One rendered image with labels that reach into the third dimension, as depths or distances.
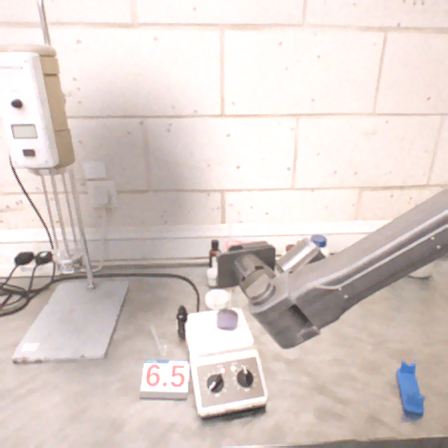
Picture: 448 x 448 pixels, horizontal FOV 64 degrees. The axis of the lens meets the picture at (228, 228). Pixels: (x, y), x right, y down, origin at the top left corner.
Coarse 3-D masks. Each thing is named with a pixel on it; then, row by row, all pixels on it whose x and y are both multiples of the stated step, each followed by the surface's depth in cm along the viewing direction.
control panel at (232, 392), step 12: (228, 360) 68; (240, 360) 69; (252, 360) 69; (204, 372) 67; (216, 372) 67; (228, 372) 67; (252, 372) 67; (204, 384) 65; (228, 384) 66; (252, 384) 66; (204, 396) 64; (216, 396) 64; (228, 396) 64; (240, 396) 65; (252, 396) 65
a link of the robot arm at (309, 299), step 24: (408, 216) 39; (432, 216) 36; (360, 240) 42; (384, 240) 38; (408, 240) 37; (432, 240) 36; (312, 264) 44; (336, 264) 41; (360, 264) 39; (384, 264) 38; (408, 264) 37; (288, 288) 42; (312, 288) 40; (336, 288) 40; (360, 288) 39; (264, 312) 42; (288, 312) 43; (312, 312) 41; (336, 312) 41; (288, 336) 43; (312, 336) 43
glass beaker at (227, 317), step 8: (224, 288) 74; (216, 296) 73; (224, 296) 74; (232, 296) 74; (240, 296) 72; (216, 304) 71; (224, 304) 75; (232, 304) 70; (216, 312) 71; (224, 312) 70; (232, 312) 70; (216, 320) 72; (224, 320) 71; (232, 320) 71; (216, 328) 73; (224, 328) 72; (232, 328) 72
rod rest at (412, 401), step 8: (400, 368) 73; (408, 368) 72; (400, 376) 72; (408, 376) 72; (400, 384) 70; (408, 384) 70; (416, 384) 70; (400, 392) 69; (408, 392) 68; (416, 392) 68; (408, 400) 65; (416, 400) 65; (408, 408) 65; (416, 408) 65
